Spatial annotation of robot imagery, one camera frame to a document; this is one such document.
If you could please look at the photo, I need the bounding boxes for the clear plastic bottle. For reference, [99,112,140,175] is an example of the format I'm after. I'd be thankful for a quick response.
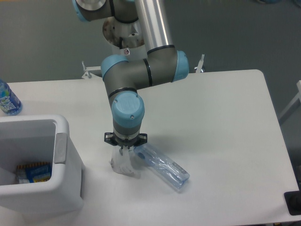
[134,143,190,190]

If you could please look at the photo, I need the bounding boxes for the white frame at right edge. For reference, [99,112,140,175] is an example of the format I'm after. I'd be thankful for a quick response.
[278,80,301,126]

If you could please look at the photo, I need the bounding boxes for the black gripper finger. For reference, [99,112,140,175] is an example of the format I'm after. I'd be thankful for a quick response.
[104,132,117,146]
[134,133,148,147]

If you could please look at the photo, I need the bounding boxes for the blue labelled water bottle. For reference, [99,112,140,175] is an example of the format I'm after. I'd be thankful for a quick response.
[0,80,23,116]

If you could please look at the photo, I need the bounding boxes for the black clamp at table corner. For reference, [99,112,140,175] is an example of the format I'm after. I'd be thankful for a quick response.
[284,191,301,216]

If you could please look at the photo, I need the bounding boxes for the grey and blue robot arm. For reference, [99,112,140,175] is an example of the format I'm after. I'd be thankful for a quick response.
[73,0,189,147]

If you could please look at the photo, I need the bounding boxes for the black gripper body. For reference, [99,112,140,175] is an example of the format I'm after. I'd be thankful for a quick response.
[113,134,141,148]

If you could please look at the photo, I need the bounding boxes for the blue snack packet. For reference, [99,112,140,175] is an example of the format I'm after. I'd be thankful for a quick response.
[16,161,52,184]

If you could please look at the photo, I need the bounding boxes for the white plastic trash can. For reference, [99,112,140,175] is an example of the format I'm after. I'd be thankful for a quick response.
[0,114,85,214]

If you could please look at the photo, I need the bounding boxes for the white paper wrapper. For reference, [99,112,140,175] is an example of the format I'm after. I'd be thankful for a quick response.
[109,146,141,178]

